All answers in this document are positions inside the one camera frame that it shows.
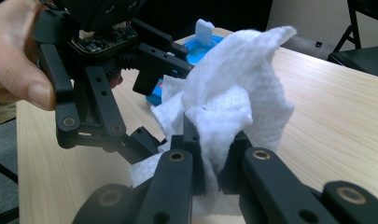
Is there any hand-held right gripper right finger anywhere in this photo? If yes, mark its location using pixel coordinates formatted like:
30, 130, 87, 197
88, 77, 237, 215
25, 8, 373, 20
217, 130, 255, 196

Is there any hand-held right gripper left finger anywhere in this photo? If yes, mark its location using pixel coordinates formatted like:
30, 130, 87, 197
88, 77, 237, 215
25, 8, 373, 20
171, 111, 208, 197

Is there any blue wet wipes pack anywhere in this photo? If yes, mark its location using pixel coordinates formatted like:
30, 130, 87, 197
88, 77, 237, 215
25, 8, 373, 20
145, 18, 225, 107

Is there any white wet wipe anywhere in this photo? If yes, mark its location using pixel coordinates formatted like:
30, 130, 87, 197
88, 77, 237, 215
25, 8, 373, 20
127, 25, 299, 217

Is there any black curtain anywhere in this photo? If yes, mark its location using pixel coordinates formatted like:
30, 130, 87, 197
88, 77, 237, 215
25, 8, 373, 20
135, 0, 273, 42

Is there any black folding chair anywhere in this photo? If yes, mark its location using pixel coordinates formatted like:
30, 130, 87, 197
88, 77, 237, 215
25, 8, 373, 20
327, 0, 378, 79

